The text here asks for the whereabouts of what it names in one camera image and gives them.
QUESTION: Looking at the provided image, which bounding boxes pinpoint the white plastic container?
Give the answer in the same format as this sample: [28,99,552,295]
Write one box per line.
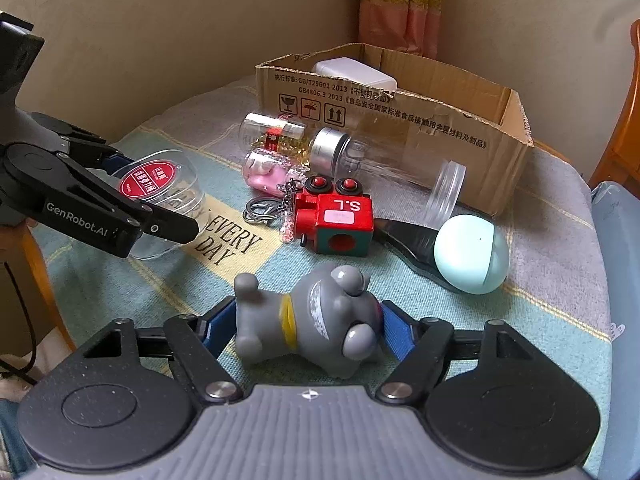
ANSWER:
[312,58,398,96]

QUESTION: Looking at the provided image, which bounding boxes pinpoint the clear plastic cup red label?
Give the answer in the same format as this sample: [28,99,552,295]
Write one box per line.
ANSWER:
[111,149,211,261]

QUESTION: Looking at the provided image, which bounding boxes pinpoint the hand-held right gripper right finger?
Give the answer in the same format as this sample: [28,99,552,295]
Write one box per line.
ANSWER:
[375,300,538,406]

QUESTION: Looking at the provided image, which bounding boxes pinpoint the brown wooden furniture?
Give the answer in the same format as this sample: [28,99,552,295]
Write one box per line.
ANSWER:
[0,217,78,361]

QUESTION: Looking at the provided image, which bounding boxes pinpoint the clear bottle silver cap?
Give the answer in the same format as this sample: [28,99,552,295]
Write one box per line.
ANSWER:
[306,126,468,226]

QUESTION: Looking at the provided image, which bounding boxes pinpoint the metal ring keychain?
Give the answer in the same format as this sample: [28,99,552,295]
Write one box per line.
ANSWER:
[243,177,307,246]

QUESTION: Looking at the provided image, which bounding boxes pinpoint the black cable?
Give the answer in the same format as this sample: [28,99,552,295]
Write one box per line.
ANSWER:
[0,260,38,386]

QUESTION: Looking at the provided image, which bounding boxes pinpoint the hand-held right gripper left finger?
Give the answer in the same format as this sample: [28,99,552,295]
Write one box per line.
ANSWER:
[82,296,246,408]

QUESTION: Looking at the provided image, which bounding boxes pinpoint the black oval plastic object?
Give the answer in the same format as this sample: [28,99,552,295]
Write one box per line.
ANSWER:
[374,217,453,291]

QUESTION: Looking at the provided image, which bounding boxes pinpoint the red toy train block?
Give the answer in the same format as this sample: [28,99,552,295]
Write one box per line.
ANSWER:
[292,176,376,256]

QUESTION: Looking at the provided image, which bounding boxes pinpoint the mint green egg-shaped toy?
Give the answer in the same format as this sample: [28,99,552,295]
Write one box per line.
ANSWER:
[433,214,511,295]

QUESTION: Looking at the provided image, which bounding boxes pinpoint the grey hippo toy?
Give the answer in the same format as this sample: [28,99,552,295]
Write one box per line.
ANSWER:
[234,265,386,377]

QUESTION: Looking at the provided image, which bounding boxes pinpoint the small glass bottle gold contents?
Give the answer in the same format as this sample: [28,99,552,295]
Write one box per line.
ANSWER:
[239,111,307,153]

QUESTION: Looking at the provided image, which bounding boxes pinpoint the light blue cloth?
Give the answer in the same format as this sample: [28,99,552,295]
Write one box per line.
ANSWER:
[590,180,640,480]

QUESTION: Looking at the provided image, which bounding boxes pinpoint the pink striped curtain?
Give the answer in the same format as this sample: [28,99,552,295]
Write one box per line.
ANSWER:
[360,0,446,61]

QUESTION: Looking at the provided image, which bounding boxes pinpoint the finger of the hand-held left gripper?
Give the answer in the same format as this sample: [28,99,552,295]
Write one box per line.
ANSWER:
[30,170,201,259]
[32,112,135,177]

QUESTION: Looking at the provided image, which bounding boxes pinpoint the wooden chair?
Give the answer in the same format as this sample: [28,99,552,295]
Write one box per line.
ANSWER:
[587,20,640,201]

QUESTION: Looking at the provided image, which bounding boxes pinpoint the cardboard box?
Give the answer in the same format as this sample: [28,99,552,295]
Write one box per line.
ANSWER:
[255,42,535,218]

